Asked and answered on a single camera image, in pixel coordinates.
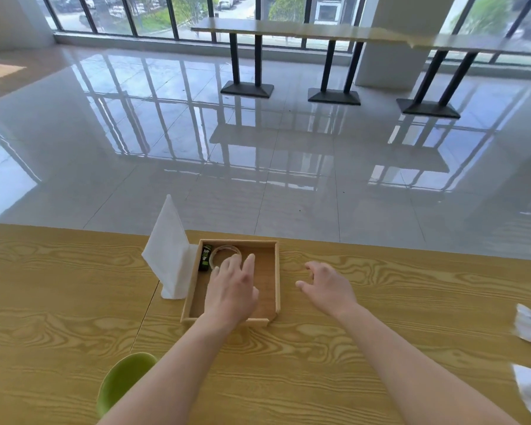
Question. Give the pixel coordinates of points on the person's right hand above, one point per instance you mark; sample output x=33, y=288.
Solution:
x=332, y=292

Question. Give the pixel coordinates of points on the person's left hand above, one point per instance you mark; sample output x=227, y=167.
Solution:
x=230, y=296

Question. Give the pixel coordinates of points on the person's left thumb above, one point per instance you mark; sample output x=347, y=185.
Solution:
x=250, y=267

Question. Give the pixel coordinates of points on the person's right thumb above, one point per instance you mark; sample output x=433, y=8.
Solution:
x=303, y=285

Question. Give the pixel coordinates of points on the person's right forearm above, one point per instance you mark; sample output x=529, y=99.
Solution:
x=416, y=371

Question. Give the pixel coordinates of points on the person's left forearm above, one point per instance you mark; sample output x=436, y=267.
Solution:
x=172, y=371

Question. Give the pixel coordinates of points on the shallow wooden tray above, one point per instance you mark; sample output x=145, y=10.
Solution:
x=267, y=278

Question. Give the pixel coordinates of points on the clear tape roll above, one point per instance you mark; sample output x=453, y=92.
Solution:
x=223, y=251

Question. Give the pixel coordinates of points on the small black packet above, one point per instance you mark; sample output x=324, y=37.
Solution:
x=205, y=258

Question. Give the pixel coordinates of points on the white paper napkin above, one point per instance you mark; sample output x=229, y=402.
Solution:
x=170, y=256

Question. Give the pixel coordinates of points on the green chair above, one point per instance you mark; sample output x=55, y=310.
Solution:
x=121, y=380

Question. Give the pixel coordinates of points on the black table leg stand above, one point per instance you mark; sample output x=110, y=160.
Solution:
x=247, y=86
x=429, y=107
x=334, y=95

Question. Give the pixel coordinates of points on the long wooden bar tabletop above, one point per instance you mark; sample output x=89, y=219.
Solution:
x=336, y=33

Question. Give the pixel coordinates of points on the white pillar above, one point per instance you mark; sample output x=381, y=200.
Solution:
x=402, y=39

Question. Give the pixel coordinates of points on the black window frame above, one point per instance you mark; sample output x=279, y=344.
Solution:
x=172, y=17

